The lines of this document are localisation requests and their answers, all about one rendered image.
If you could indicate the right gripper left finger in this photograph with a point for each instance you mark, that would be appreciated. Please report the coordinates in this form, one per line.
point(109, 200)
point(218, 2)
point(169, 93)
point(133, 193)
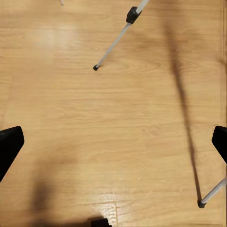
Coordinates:
point(11, 142)

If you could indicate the camera tripod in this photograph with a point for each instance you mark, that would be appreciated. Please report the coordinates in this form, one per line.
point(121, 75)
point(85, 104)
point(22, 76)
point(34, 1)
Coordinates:
point(132, 16)

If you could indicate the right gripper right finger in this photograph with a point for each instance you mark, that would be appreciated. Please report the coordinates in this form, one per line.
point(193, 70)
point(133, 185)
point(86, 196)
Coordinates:
point(219, 140)

